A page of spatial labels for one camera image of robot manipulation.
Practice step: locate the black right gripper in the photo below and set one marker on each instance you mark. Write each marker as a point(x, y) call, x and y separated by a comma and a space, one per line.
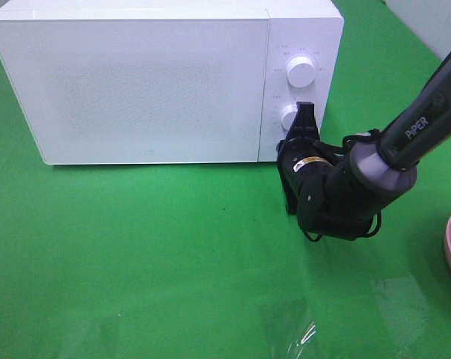
point(301, 155)

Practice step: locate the white microwave door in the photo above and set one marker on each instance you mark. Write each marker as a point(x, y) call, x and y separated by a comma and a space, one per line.
point(130, 92)

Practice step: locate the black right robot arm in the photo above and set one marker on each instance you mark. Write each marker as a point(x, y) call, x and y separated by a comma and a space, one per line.
point(340, 191)

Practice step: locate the lower white round knob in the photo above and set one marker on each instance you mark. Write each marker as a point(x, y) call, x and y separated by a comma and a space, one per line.
point(287, 116)

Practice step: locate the white round knob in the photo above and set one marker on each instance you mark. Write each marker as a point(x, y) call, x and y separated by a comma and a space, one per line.
point(287, 116)
point(300, 71)

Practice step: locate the upper white round knob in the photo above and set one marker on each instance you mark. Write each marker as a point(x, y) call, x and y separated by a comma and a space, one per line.
point(300, 71)

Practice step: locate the white microwave oven body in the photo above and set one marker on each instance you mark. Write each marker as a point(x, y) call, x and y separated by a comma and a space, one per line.
point(295, 28)

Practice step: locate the clear plastic film piece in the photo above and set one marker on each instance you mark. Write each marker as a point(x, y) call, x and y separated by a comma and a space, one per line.
point(305, 345)

